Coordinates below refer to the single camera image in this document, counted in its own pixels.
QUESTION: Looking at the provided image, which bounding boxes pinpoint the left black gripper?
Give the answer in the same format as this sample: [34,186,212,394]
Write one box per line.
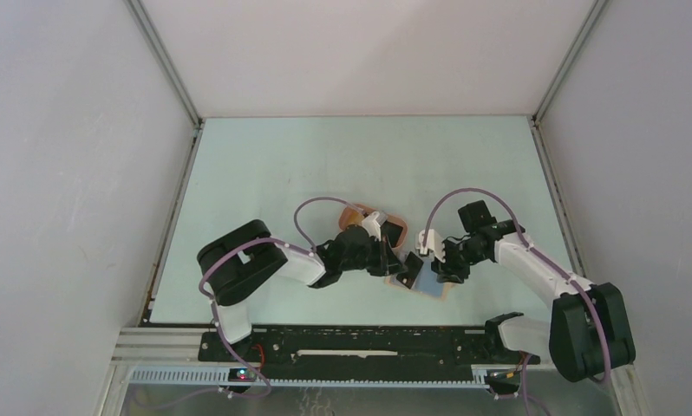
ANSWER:
[340,234,407,277]

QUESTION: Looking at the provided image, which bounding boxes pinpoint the tan leather card holder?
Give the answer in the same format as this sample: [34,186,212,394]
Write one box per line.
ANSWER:
[384,251,454,301]

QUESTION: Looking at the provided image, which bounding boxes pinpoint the pink oval tray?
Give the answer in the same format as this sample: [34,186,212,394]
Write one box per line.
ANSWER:
[338,204,408,251]

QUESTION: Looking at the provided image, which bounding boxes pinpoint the black VIP credit card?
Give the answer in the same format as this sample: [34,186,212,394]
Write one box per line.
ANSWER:
[395,252,424,289]

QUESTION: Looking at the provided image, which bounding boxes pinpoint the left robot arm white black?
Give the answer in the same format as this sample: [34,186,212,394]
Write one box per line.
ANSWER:
[196,219,408,361]

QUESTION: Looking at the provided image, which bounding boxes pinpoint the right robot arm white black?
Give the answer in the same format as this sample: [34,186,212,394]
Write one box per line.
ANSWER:
[416,200,637,382]

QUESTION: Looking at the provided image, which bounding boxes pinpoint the orange credit card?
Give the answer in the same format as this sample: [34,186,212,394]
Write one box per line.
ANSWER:
[338,209,363,230]

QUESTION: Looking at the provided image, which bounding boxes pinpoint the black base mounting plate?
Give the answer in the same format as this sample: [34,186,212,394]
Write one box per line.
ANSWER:
[198,325,523,382]

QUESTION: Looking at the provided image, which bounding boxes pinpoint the right controller board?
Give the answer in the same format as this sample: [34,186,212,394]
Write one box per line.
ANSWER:
[486,371,521,396]

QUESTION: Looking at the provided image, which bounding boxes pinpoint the controller board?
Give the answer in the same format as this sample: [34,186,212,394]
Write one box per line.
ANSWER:
[228,367,258,382]
[486,371,521,396]

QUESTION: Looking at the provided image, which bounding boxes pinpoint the left controller board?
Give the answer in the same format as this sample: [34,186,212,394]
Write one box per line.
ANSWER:
[228,367,258,382]

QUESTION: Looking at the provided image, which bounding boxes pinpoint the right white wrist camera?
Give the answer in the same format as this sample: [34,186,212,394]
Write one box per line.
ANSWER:
[415,229,445,263]

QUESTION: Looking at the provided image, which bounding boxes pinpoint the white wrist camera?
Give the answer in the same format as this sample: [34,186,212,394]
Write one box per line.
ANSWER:
[361,211,388,241]
[415,229,445,263]

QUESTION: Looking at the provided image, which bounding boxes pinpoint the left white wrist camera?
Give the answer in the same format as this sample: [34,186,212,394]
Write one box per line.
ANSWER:
[361,211,388,241]

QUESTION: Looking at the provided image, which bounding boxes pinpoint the aluminium frame rail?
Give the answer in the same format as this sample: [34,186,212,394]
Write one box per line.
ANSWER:
[111,328,207,367]

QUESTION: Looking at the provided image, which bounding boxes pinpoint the white cable duct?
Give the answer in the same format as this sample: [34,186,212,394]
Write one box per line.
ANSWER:
[128,367,491,389]

